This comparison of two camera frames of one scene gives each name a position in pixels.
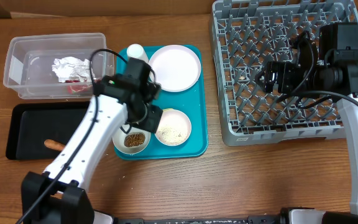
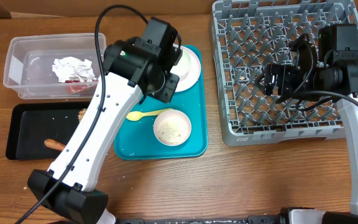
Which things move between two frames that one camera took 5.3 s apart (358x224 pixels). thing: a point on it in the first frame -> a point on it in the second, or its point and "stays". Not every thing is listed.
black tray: (30, 125) stays
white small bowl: (136, 140) -> (183, 68)
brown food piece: (134, 139) -> (81, 114)
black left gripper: (151, 120) -> (167, 93)
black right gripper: (283, 70) stays
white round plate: (177, 68) stays
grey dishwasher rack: (246, 35) stays
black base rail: (236, 219) stays
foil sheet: (69, 68) stays
